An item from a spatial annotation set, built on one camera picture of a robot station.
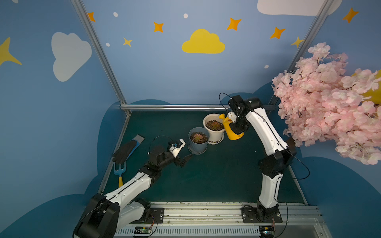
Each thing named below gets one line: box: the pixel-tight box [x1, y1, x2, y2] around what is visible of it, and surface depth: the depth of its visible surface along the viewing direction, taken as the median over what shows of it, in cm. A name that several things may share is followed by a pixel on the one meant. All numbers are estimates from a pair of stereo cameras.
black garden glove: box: [112, 140, 137, 171], surface depth 95 cm
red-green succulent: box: [189, 131, 209, 144], surface depth 98 cm
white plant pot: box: [202, 113, 226, 142], surface depth 103 cm
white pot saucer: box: [207, 134, 225, 145], surface depth 106 cm
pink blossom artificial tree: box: [271, 42, 381, 166], surface depth 60 cm
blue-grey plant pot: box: [187, 126, 210, 155], surface depth 98 cm
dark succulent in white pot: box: [205, 119, 225, 132], surface depth 103 cm
